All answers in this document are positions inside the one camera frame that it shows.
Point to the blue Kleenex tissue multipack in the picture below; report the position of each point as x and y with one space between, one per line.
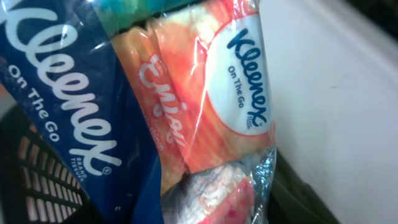
161 110

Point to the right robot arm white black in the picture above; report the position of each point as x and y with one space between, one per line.
333 71

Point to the grey plastic basket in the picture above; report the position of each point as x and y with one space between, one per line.
35 185

